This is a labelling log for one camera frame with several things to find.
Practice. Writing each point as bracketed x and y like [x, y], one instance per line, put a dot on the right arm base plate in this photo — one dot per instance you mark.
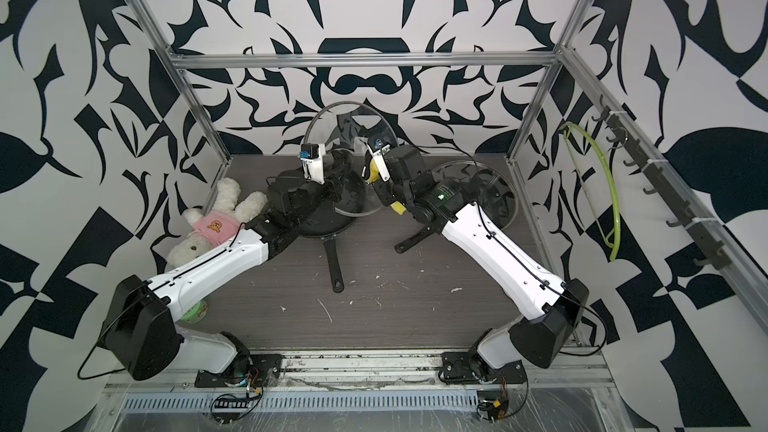
[463, 368]

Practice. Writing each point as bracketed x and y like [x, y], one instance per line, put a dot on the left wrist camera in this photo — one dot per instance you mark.
[312, 160]

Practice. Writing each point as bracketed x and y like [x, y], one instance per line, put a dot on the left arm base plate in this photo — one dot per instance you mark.
[255, 371]

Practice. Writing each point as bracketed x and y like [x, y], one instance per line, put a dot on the yellow cleaning cloth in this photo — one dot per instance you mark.
[374, 176]

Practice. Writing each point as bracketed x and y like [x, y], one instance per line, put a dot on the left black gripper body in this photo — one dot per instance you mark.
[313, 195]

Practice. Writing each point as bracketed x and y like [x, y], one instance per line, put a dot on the glass pot lid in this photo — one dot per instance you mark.
[344, 146]
[497, 196]

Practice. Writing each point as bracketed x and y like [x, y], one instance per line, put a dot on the black frying pan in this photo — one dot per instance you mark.
[327, 240]
[417, 237]

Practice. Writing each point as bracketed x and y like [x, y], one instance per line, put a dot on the black wall hook rack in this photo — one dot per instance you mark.
[688, 212]

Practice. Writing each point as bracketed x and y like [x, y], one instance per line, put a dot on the left black frying pan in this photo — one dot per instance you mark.
[327, 240]

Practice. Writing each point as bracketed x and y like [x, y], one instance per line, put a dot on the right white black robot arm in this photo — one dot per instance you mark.
[549, 306]

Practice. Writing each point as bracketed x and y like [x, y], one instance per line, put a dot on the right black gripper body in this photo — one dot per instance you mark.
[391, 189]

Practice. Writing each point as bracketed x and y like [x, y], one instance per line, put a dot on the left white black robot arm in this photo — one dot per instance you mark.
[142, 328]

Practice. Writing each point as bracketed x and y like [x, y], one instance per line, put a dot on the white teddy bear pink shirt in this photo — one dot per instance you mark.
[220, 224]

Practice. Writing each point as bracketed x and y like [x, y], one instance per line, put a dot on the right black frying pan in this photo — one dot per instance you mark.
[417, 237]

